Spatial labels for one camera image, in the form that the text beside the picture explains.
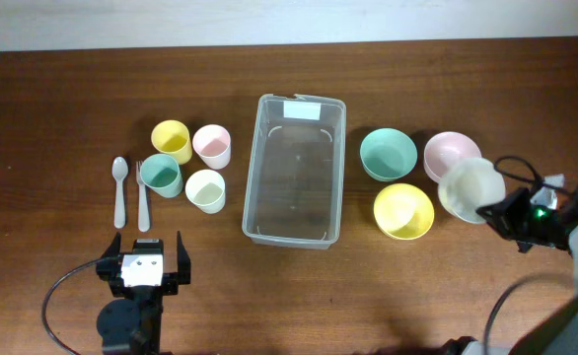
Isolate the green plastic bowl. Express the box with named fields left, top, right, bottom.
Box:
left=360, top=128, right=418, bottom=182

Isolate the pink plastic bowl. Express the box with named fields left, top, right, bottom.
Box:
left=423, top=131, right=481, bottom=182

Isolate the grey plastic fork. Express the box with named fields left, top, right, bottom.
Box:
left=136, top=161, right=151, bottom=232

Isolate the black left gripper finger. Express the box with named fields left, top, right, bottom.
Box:
left=177, top=231, right=191, bottom=274
left=102, top=232, right=121, bottom=259

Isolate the green plastic cup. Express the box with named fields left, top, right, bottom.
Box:
left=140, top=153, right=183, bottom=198

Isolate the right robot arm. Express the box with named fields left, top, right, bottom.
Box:
left=438, top=186, right=578, bottom=355

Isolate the white label on bin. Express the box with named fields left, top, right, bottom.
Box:
left=283, top=101, right=321, bottom=120

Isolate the yellow plastic bowl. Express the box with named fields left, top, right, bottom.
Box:
left=373, top=183, right=435, bottom=241

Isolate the clear plastic storage bin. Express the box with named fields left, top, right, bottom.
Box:
left=242, top=94, right=346, bottom=249

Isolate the white plastic cup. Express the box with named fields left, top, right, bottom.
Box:
left=184, top=170, right=226, bottom=214

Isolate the grey plastic spoon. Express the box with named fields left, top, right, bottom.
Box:
left=111, top=157, right=128, bottom=229

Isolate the white plastic bowl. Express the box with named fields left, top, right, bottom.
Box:
left=438, top=158, right=506, bottom=224

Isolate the yellow plastic cup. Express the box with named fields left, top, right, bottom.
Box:
left=151, top=120, right=192, bottom=165

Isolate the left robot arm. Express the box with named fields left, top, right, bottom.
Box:
left=96, top=234, right=191, bottom=354

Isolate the pink plastic cup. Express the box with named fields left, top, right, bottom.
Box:
left=192, top=124, right=232, bottom=170

